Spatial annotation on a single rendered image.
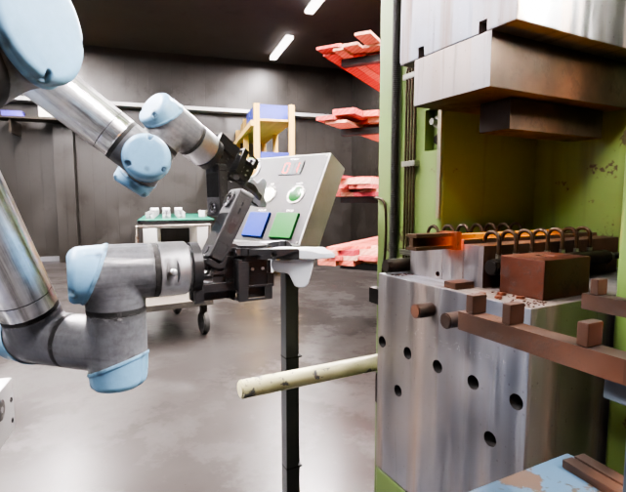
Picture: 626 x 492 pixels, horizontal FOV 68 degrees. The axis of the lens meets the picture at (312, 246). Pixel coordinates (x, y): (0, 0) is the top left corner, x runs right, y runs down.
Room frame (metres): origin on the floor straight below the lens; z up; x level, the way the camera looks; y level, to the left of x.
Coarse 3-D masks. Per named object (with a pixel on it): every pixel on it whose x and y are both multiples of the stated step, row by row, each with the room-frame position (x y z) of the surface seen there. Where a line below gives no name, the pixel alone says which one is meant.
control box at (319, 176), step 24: (264, 168) 1.37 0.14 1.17; (312, 168) 1.26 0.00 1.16; (336, 168) 1.27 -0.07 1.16; (288, 192) 1.26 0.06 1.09; (312, 192) 1.21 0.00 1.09; (336, 192) 1.27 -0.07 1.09; (312, 216) 1.18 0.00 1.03; (240, 240) 1.27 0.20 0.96; (264, 240) 1.22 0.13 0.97; (288, 240) 1.17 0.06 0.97; (312, 240) 1.18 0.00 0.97
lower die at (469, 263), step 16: (464, 240) 0.87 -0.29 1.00; (480, 240) 0.89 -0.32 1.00; (496, 240) 0.91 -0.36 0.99; (512, 240) 0.93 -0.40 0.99; (528, 240) 0.93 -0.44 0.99; (544, 240) 0.93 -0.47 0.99; (560, 240) 0.93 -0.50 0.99; (592, 240) 0.97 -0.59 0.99; (608, 240) 1.00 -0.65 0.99; (416, 256) 0.98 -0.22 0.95; (432, 256) 0.94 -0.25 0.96; (448, 256) 0.90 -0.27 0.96; (464, 256) 0.86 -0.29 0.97; (480, 256) 0.83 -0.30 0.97; (416, 272) 0.98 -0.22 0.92; (432, 272) 0.94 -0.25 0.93; (448, 272) 0.90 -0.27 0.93; (464, 272) 0.86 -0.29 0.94; (480, 272) 0.83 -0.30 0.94; (592, 272) 0.98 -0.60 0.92
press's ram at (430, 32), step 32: (416, 0) 1.00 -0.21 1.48; (448, 0) 0.91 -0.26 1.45; (480, 0) 0.85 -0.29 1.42; (512, 0) 0.79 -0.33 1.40; (544, 0) 0.81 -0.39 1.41; (576, 0) 0.85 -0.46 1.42; (608, 0) 0.89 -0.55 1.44; (416, 32) 0.99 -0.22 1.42; (448, 32) 0.91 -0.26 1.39; (480, 32) 0.85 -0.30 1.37; (512, 32) 0.84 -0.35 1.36; (544, 32) 0.84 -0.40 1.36; (576, 32) 0.85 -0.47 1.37; (608, 32) 0.90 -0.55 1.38
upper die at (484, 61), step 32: (416, 64) 0.99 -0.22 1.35; (448, 64) 0.91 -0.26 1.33; (480, 64) 0.84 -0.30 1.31; (512, 64) 0.85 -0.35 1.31; (544, 64) 0.89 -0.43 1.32; (576, 64) 0.93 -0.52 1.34; (608, 64) 0.98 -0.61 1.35; (416, 96) 0.99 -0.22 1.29; (448, 96) 0.91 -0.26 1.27; (480, 96) 0.90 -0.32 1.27; (512, 96) 0.90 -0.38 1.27; (544, 96) 0.90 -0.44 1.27; (576, 96) 0.94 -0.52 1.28; (608, 96) 0.99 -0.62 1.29
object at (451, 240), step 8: (432, 232) 0.88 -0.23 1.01; (440, 232) 0.88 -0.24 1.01; (448, 232) 0.88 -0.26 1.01; (456, 232) 0.86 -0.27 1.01; (480, 232) 0.93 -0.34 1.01; (552, 232) 1.01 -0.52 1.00; (416, 240) 0.84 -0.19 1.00; (424, 240) 0.85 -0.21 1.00; (432, 240) 0.86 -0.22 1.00; (440, 240) 0.87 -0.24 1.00; (448, 240) 0.88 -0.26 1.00; (456, 240) 0.86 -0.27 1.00; (408, 248) 0.85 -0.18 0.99; (416, 248) 0.83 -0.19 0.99; (424, 248) 0.84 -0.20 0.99; (432, 248) 0.85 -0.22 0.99; (440, 248) 0.86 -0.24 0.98; (448, 248) 0.87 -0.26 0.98; (456, 248) 0.86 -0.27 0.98
